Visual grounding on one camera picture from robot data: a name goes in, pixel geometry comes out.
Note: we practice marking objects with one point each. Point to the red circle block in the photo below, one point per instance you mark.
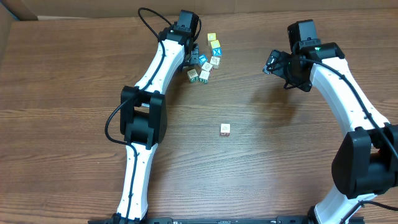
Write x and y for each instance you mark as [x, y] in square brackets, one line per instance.
[225, 129]

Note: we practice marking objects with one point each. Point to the yellow block far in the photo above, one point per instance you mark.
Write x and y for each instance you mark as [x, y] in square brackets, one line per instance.
[210, 37]

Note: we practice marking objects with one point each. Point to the white block centre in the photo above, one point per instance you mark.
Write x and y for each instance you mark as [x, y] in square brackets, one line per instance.
[207, 67]

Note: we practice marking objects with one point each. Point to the blue picture block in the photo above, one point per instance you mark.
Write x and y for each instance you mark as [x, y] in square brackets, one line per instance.
[202, 59]

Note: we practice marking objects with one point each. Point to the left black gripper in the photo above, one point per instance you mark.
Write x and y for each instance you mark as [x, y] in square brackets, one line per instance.
[194, 57]

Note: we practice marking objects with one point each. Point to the white block right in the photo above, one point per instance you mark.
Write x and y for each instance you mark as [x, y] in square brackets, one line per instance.
[215, 62]

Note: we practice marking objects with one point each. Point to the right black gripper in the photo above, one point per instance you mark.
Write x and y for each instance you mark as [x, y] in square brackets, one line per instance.
[282, 58]

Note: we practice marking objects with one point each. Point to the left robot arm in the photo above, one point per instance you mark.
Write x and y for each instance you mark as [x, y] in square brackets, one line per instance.
[143, 112]

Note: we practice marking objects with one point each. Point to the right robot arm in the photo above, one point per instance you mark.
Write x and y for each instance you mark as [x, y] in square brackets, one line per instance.
[365, 165]

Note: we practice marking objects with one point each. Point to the yellow block near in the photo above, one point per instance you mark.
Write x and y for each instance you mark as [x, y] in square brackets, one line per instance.
[215, 44]

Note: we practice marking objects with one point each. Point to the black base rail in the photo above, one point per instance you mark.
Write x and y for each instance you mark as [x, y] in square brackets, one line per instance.
[248, 220]

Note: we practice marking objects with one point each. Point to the blue X block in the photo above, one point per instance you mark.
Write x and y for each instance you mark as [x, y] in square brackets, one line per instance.
[217, 52]

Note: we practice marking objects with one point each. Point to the yellow block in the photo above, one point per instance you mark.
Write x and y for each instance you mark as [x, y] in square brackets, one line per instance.
[215, 44]
[210, 37]

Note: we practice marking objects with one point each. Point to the white green block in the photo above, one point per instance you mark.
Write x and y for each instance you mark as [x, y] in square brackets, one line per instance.
[192, 75]
[204, 76]

